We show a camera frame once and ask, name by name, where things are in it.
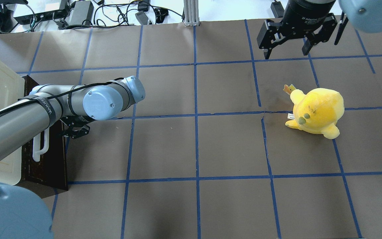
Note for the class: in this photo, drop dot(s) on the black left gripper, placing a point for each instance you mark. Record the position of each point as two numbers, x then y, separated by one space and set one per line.
75 128

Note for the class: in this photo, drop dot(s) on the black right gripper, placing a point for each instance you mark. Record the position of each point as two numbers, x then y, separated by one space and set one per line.
301 14

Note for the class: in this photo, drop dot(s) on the white drawer handle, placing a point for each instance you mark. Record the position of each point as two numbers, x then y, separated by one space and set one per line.
38 149

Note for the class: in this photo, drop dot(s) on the dark brown drawer front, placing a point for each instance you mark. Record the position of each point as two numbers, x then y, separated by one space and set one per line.
48 176

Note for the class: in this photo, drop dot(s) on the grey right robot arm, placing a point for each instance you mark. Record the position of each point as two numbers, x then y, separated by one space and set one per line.
364 15

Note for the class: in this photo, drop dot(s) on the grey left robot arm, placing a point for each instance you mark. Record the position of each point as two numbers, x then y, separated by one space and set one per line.
23 214

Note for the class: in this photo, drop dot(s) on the yellow plush toy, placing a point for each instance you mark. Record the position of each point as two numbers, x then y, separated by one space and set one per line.
316 112

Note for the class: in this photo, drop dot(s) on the grey power brick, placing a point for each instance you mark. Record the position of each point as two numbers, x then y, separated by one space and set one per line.
81 12

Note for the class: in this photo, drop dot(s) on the black power adapter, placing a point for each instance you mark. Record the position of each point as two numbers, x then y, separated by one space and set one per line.
142 18

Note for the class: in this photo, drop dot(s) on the aluminium frame post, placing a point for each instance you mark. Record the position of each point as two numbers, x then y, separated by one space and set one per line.
191 13

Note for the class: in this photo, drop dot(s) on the black network switch box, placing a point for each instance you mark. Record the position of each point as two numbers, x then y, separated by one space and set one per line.
24 15

